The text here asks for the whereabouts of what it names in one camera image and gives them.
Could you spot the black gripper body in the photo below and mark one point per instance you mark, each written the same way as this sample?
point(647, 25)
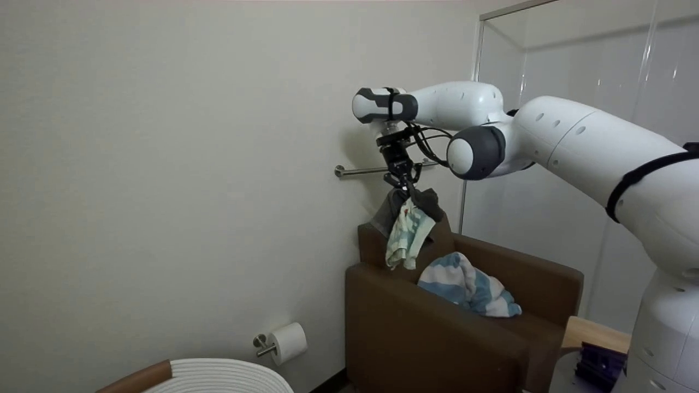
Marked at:
point(400, 160)

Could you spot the green patterned white cloth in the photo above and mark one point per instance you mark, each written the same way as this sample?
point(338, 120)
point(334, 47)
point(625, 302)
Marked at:
point(407, 232)

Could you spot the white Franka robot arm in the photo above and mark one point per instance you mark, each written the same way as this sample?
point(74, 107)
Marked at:
point(581, 145)

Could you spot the chrome towel bar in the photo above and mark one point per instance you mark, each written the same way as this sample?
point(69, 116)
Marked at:
point(357, 170)

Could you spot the purple object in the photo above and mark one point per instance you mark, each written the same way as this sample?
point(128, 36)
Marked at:
point(602, 368)

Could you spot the white toilet paper roll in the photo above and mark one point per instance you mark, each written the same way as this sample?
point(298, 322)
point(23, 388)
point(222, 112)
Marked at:
point(289, 340)

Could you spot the chrome toilet paper holder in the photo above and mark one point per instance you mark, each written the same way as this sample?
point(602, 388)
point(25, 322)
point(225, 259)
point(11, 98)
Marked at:
point(262, 344)

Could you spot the light wooden side table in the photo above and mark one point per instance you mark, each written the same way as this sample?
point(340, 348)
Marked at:
point(592, 335)

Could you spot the glass shower enclosure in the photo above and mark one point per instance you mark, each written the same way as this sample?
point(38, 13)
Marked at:
point(553, 57)

